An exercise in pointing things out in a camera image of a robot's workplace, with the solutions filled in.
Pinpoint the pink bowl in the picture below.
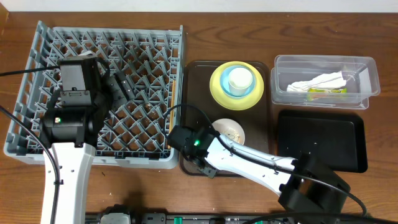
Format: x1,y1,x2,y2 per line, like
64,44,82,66
212,118,245,146

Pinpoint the wooden chopstick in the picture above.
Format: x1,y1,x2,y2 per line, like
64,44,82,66
168,80,177,134

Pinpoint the white plastic cup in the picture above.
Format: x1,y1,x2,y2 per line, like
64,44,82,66
228,67,253,97

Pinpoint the green yellow snack wrapper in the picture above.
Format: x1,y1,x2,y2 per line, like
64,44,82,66
307,88,347,101

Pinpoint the white napkin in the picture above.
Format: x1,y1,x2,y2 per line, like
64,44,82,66
287,71,346,92

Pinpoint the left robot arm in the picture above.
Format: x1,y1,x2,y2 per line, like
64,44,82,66
39,55,128,223

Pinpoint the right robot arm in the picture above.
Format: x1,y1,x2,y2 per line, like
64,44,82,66
167,126,351,223

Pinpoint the grey plastic dish rack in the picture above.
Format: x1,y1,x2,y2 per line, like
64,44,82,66
14,22,185,169

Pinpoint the yellow plate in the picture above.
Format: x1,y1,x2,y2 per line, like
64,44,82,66
210,61,265,111

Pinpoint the brown serving tray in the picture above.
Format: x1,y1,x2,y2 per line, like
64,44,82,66
182,60,275,154

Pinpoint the light blue bowl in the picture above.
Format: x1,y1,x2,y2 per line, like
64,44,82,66
220,65,256,98

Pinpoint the black tray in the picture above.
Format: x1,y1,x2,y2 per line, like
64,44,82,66
277,110,368,173

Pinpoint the clear plastic bin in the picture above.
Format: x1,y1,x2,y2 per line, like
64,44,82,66
271,55,381,110

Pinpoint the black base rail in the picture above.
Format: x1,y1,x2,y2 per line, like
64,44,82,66
85,203,398,224

